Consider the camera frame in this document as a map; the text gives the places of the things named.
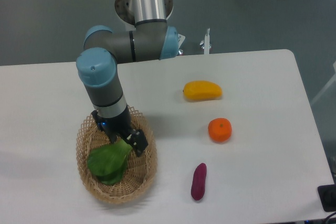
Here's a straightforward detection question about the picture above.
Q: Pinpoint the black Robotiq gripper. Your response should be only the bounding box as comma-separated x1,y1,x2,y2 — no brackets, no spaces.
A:
91,106,148,157

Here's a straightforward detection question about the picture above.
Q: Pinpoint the green leafy vegetable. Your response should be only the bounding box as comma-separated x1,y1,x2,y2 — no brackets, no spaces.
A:
87,140,132,185

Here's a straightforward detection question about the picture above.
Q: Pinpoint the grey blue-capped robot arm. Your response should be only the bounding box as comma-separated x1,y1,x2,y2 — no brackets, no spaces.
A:
76,0,179,156

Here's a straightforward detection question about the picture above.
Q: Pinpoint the oval woven wicker basket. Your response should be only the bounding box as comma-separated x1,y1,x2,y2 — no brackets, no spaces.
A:
76,107,158,205

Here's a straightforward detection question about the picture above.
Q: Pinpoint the yellow mango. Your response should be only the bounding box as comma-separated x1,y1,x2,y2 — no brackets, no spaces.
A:
183,80,223,101

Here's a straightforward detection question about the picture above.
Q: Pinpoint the purple sweet potato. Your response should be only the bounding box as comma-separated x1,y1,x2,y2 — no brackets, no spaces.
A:
191,163,207,201

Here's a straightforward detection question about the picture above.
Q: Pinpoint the orange tangerine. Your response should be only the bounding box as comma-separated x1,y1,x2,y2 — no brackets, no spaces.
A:
208,118,232,143

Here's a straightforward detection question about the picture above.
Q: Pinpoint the black device at table edge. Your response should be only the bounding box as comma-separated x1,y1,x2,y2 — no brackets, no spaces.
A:
318,184,335,212

